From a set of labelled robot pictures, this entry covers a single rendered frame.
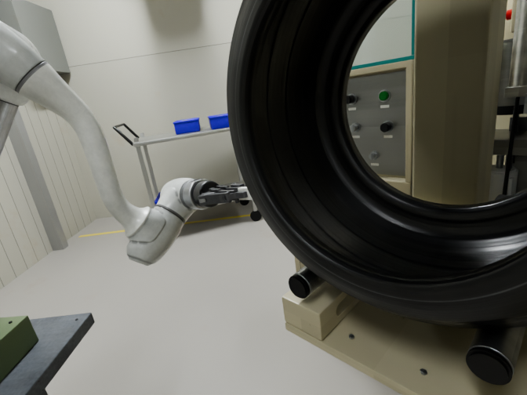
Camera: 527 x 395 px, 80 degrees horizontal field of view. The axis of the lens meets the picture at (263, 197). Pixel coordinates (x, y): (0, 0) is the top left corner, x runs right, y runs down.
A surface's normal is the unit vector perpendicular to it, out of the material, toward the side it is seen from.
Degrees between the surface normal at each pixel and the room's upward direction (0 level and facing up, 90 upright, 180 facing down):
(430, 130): 90
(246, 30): 83
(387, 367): 0
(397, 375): 0
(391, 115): 90
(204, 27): 90
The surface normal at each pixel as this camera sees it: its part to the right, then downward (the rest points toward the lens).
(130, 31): 0.00, 0.31
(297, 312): -0.70, 0.31
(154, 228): 0.55, -0.13
